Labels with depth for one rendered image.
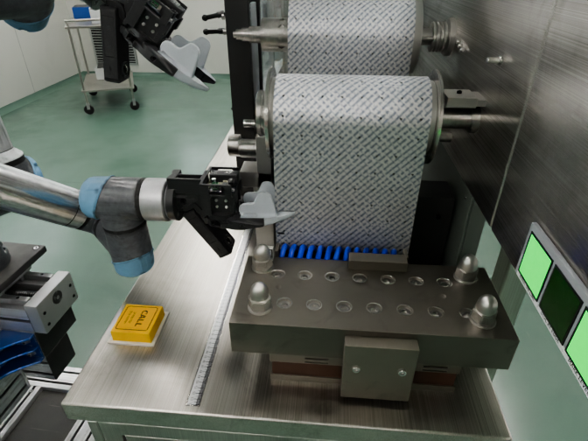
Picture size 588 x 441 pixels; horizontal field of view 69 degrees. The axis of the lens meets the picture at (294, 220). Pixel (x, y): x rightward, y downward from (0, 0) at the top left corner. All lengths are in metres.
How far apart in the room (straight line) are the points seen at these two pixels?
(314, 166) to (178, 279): 0.40
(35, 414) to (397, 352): 1.35
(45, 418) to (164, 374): 0.98
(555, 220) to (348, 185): 0.32
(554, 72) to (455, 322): 0.34
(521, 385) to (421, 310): 1.42
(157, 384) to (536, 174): 0.61
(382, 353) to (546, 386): 1.52
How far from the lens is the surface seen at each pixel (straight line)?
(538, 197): 0.54
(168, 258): 0.99
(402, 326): 0.63
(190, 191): 0.73
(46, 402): 1.75
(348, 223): 0.74
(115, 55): 0.76
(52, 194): 0.88
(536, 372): 2.14
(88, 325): 2.27
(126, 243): 0.81
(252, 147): 0.78
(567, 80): 0.52
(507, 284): 1.05
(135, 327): 0.81
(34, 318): 1.22
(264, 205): 0.70
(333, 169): 0.69
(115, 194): 0.77
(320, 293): 0.66
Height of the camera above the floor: 1.47
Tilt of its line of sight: 32 degrees down
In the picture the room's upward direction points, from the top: straight up
